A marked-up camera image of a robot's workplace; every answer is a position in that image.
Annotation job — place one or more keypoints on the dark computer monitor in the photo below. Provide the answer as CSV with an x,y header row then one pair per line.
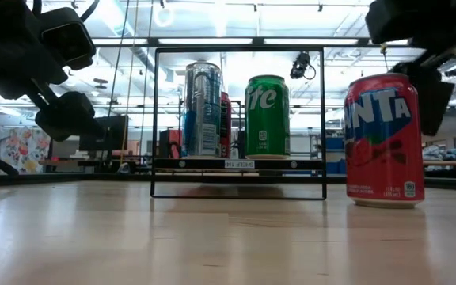
x,y
111,132

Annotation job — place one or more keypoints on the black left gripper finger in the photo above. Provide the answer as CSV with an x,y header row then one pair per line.
x,y
69,118

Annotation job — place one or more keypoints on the black hanging overhead camera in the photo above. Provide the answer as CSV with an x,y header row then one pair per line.
x,y
301,63

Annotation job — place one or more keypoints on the floral patterned cloth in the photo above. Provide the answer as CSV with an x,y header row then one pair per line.
x,y
18,150

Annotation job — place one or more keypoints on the green Sprite can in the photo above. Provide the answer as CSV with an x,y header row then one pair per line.
x,y
267,118

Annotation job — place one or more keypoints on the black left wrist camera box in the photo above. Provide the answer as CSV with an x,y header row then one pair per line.
x,y
67,37

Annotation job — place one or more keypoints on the black overhead rig beam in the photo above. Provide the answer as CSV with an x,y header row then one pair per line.
x,y
153,40

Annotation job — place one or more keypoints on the red box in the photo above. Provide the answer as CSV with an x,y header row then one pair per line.
x,y
170,142

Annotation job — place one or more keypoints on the red Fanta can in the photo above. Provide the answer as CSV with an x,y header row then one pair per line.
x,y
382,150

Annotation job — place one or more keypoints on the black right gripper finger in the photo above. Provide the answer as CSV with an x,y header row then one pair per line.
x,y
434,99

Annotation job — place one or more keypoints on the red Coke Zero can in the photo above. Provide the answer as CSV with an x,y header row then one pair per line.
x,y
226,126

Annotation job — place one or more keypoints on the blue storage bins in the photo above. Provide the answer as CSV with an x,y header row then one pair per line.
x,y
335,154

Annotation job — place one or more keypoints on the tall silver blue beverage can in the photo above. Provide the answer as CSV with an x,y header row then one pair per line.
x,y
202,111

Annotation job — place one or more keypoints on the black table edge rail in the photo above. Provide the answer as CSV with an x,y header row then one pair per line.
x,y
73,179

